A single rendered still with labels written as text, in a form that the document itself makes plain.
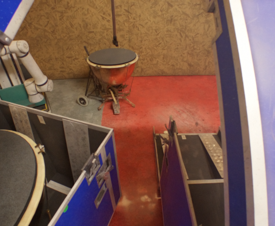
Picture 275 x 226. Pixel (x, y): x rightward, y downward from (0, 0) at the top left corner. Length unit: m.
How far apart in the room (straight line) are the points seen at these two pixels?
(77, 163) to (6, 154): 0.50
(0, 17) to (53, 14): 3.14
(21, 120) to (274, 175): 1.47
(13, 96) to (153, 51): 2.46
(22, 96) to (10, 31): 2.24
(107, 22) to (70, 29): 0.67
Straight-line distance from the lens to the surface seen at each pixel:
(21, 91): 2.64
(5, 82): 2.68
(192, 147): 2.24
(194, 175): 1.99
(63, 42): 3.63
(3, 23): 0.45
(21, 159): 0.99
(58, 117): 1.21
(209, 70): 4.06
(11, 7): 0.46
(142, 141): 2.24
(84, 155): 1.26
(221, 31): 0.49
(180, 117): 2.67
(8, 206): 0.87
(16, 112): 1.51
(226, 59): 0.45
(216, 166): 2.00
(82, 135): 1.15
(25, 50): 2.00
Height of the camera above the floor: 1.64
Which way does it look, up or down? 38 degrees down
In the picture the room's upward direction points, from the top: straight up
